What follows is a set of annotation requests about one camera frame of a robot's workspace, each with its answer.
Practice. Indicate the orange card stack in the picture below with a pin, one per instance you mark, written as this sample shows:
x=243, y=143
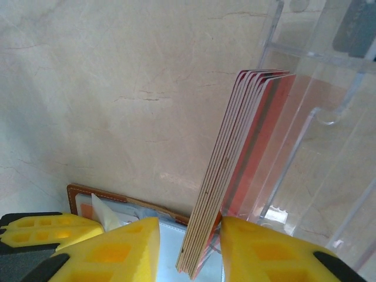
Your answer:
x=229, y=147

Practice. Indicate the brown leather card holder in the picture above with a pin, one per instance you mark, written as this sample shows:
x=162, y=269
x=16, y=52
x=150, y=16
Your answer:
x=173, y=252

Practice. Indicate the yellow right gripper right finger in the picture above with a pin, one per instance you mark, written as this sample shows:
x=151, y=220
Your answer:
x=264, y=255

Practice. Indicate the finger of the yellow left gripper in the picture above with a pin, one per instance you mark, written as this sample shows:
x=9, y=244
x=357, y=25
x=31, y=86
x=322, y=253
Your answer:
x=44, y=232

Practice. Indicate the single orange credit card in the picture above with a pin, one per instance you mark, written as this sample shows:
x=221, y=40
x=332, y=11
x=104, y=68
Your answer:
x=87, y=212

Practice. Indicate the clear acrylic card box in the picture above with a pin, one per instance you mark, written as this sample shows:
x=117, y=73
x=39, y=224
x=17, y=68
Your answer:
x=323, y=147

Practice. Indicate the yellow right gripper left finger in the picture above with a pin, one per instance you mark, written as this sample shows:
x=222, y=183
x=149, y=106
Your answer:
x=117, y=252

